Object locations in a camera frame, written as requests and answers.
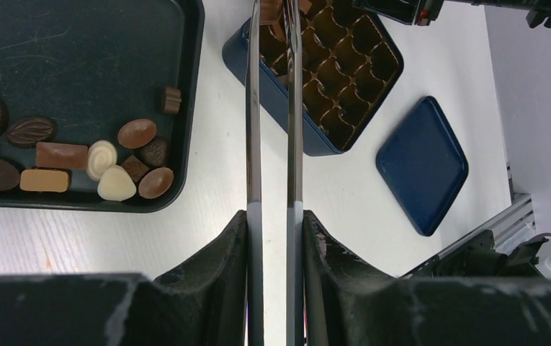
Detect silver metal tongs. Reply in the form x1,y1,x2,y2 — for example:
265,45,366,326
245,1,305,345

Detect blue box lid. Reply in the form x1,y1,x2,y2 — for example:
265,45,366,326
375,96,469,237

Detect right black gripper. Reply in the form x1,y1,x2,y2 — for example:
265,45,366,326
351,0,551,37

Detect brown oval chocolate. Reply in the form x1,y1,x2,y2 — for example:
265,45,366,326
138,167,174,199

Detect small dark square chocolate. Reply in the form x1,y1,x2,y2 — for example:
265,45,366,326
120,155,149,183

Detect small brown square chocolate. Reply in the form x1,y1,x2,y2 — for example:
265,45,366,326
161,86,182,115

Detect blue chocolate box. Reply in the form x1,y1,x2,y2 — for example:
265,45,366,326
223,1,404,156

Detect white triangular chocolate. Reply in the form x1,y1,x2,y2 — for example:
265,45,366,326
97,165,137,202

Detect dark textured chocolate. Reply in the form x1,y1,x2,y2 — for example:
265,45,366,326
140,136,169,167

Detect white round chocolate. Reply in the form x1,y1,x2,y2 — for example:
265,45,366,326
86,140,117,182

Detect milk chocolate bar piece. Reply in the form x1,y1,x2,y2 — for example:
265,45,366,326
35,142,89,170

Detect caramel rectangular chocolate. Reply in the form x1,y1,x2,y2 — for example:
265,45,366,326
19,169,71,193

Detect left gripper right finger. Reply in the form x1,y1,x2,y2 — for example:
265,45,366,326
303,210,551,345

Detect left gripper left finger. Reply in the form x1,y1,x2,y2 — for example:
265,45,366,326
0,210,248,345

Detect round milk chocolate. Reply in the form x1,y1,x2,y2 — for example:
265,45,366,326
117,118,157,149

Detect black chocolate tray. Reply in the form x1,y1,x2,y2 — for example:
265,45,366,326
0,1,205,213

